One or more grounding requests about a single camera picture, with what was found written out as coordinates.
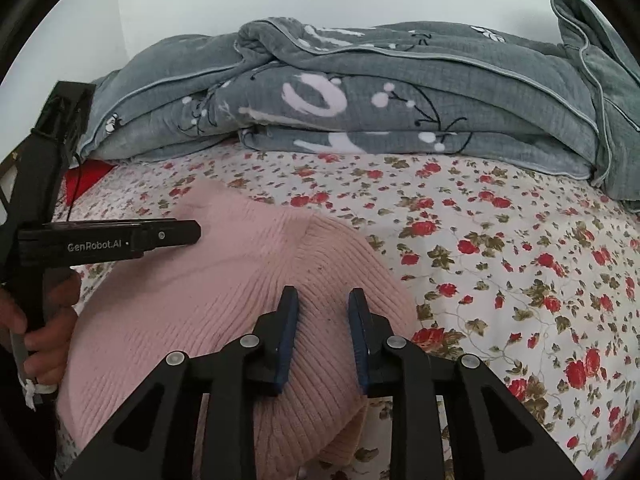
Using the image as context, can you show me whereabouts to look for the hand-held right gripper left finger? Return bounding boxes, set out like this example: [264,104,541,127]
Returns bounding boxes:
[62,286,300,480]

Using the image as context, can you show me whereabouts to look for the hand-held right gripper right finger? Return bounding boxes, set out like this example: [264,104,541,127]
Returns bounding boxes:
[348,287,583,480]

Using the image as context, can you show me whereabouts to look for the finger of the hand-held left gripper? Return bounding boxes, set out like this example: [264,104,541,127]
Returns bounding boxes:
[140,218,202,252]

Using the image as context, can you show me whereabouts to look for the grey patterned quilt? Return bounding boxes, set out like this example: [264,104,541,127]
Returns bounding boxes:
[77,0,640,197]

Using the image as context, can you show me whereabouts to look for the black cable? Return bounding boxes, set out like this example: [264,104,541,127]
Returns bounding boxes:
[64,152,83,223]

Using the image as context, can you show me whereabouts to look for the pink knitted sweater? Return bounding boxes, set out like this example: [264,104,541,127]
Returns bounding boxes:
[56,177,420,480]

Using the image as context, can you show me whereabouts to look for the red cloth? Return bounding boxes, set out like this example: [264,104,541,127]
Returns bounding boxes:
[62,159,114,207]

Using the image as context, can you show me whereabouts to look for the person's left hand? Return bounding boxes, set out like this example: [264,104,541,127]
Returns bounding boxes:
[0,270,82,387]

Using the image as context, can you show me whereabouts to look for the floral bed sheet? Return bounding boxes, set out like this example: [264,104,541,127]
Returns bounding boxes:
[54,141,640,480]

